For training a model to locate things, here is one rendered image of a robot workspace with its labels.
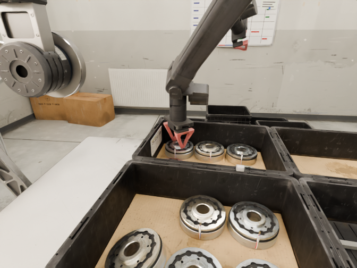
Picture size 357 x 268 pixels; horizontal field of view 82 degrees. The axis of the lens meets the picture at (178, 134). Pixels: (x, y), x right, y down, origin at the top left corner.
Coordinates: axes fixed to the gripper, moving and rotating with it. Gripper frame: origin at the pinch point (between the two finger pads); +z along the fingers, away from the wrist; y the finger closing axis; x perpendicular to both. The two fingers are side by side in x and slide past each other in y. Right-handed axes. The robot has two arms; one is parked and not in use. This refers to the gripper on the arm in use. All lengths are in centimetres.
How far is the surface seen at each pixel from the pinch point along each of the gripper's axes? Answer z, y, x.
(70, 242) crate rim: -7.2, -31.4, 35.5
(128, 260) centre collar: -2.3, -35.2, 28.2
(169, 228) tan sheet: 3.2, -28.8, 17.8
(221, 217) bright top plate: 0.5, -33.7, 7.6
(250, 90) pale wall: 48, 173, -223
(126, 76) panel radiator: 27, 276, -55
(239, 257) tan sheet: 3.2, -41.0, 8.9
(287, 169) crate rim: -6.4, -34.6, -10.8
